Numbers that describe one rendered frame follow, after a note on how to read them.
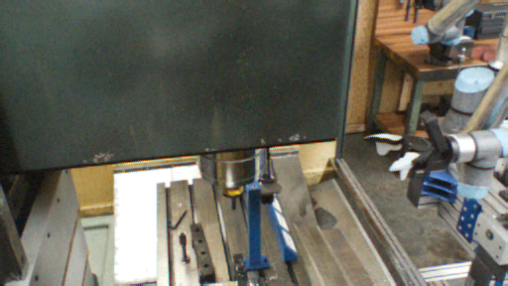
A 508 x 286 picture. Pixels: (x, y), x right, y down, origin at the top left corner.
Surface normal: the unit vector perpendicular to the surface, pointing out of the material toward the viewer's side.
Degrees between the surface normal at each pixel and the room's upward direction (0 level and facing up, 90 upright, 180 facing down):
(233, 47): 90
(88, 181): 90
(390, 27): 90
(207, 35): 90
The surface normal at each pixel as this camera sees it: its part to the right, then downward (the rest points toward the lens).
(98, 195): 0.14, 0.52
